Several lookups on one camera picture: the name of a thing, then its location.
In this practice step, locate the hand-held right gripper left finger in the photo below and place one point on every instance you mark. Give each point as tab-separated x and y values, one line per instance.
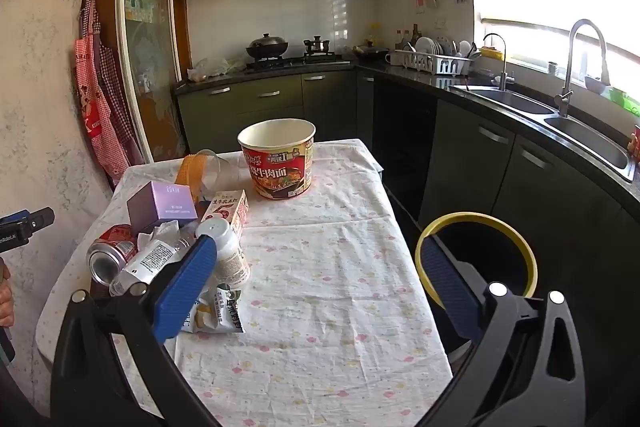
185	292

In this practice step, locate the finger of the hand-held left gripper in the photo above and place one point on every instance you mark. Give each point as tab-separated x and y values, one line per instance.
37	217

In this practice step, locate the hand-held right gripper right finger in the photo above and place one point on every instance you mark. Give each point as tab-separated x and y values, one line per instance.
450	292

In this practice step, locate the white snack packet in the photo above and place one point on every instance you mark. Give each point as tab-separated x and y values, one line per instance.
220	312

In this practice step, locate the clear plastic bottle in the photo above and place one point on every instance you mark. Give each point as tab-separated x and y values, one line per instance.
150	259

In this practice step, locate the white pill bottle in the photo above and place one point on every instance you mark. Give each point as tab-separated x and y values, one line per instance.
232	257

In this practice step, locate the white tissue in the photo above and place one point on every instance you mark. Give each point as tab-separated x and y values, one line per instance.
160	232

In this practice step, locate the black bin with yellow rim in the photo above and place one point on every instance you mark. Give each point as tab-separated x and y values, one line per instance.
475	217

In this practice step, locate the red soda can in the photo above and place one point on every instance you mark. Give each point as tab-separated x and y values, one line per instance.
112	252

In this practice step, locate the purple cardboard box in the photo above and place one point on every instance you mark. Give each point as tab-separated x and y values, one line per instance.
160	207

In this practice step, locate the red and white milk carton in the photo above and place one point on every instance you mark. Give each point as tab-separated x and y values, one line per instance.
227	209

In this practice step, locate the clear plastic cup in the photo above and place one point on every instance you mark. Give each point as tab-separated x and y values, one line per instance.
205	172

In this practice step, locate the red instant noodle cup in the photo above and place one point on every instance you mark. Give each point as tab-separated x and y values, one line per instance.
275	167

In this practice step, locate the person's left hand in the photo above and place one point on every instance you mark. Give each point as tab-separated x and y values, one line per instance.
6	304

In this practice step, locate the pink printed apron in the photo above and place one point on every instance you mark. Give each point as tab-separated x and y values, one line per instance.
95	107

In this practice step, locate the floral white tablecloth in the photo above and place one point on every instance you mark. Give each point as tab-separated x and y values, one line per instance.
325	282

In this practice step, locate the green sink base cabinet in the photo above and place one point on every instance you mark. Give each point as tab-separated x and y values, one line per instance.
525	187

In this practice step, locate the red checked apron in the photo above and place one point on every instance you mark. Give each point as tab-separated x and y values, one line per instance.
117	107

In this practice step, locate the printed glass sliding door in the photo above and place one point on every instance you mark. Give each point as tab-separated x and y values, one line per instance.
150	57

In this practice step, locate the steel double sink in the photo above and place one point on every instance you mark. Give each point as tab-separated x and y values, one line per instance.
590	142

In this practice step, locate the green stove base cabinet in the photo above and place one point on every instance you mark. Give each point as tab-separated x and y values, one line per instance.
275	107

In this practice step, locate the black kitchen countertop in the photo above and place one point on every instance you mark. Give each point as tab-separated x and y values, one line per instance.
415	74

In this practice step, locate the clear plastic bag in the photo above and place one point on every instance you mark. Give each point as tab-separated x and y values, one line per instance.
215	69

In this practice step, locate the white dish rack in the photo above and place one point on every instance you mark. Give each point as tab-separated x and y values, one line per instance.
440	66

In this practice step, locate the tall chrome faucet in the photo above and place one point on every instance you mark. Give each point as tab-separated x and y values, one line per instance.
565	97

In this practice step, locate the red packet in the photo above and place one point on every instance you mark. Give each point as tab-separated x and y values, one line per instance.
635	139

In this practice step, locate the small chrome faucet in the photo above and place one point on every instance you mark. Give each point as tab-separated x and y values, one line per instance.
502	57

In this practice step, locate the yellow box on sill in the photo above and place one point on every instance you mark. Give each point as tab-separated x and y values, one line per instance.
491	53

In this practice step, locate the small grey cup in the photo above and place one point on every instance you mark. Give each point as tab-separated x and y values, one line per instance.
552	68

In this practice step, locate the stack of white plates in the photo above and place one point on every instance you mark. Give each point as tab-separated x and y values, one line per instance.
430	46

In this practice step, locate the black frying pan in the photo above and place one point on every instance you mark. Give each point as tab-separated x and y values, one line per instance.
372	53

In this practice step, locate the small white bowl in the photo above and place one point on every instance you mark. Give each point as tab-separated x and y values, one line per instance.
595	84

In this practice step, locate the condiment bottles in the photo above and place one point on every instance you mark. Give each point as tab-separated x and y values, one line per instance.
407	39

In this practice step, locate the black gas stove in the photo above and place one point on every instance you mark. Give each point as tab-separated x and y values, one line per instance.
300	61

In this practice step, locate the green plastic item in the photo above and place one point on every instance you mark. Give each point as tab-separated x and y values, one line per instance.
622	99

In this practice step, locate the black wok with lid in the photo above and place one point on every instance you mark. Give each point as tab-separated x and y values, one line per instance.
267	47

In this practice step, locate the black stove pan support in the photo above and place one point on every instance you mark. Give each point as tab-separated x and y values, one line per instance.
319	46

